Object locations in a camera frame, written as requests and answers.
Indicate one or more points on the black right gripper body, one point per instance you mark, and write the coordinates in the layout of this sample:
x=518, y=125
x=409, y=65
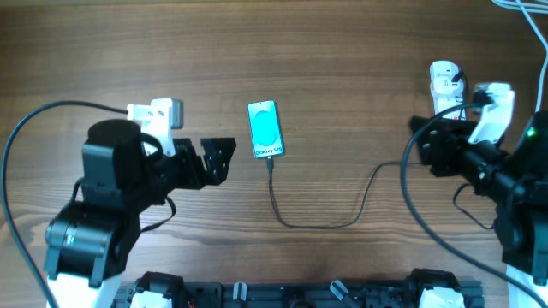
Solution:
x=450, y=145

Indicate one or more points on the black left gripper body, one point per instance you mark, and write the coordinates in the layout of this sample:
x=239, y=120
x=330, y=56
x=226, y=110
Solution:
x=181, y=169

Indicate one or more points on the smartphone with teal screen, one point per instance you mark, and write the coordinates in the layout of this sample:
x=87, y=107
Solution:
x=265, y=129

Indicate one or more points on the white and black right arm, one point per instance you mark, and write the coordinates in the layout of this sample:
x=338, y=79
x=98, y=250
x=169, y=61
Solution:
x=516, y=182

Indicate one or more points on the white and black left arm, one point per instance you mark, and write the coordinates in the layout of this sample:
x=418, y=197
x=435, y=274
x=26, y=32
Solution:
x=125, y=173

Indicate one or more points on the white charger adapter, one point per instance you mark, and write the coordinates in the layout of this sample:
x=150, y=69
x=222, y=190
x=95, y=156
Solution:
x=444, y=86

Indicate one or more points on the white power strip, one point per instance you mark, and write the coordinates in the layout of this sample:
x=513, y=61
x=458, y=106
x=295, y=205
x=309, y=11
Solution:
x=448, y=68

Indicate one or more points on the black mounting base rail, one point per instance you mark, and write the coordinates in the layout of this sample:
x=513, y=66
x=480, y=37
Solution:
x=422, y=288

